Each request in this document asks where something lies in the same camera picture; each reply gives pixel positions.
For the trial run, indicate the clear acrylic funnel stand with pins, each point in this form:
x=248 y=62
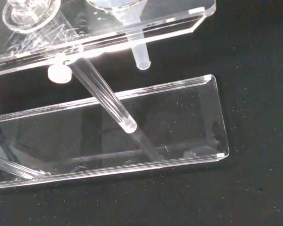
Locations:
x=179 y=117

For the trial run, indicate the black bench cloth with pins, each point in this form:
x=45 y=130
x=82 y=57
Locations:
x=254 y=117

